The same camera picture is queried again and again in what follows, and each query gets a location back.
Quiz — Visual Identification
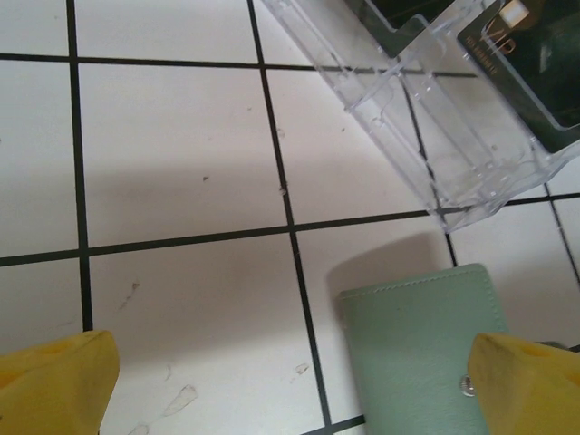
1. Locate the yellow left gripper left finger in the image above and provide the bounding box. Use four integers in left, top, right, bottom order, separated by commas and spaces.
0, 329, 121, 435

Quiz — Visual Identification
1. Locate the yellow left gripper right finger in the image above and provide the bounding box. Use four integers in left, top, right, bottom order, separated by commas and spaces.
468, 333, 580, 435

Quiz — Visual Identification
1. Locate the small grey box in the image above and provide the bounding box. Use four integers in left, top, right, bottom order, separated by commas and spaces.
334, 262, 511, 435

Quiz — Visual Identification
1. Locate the clear acrylic card display stand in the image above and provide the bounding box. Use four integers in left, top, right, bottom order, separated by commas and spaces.
270, 0, 580, 236

